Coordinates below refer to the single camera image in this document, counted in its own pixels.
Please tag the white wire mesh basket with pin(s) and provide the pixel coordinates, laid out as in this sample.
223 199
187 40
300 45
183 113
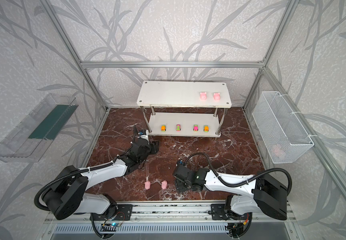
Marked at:
279 125

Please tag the pink object in basket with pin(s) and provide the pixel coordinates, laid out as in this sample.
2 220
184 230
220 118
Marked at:
279 152

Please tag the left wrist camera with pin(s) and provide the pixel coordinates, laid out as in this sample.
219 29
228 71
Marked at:
143 134

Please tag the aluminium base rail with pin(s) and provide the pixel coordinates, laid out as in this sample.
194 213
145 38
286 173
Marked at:
172 212

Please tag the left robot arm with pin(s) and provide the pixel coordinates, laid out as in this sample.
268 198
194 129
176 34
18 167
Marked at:
67 194

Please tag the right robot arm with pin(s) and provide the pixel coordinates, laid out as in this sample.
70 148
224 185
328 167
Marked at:
249 194

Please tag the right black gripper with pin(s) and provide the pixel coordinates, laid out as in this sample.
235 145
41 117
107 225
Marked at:
179 178

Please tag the white two-tier shelf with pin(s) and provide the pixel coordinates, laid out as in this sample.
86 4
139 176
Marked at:
163 94

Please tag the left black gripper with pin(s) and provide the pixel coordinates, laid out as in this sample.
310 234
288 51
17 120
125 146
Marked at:
141 143

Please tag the clear plastic wall bin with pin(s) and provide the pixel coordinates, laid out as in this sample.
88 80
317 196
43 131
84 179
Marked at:
29 141

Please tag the pink toy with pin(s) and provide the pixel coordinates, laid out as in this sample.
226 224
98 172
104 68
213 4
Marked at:
147 185
164 185
217 97
203 96

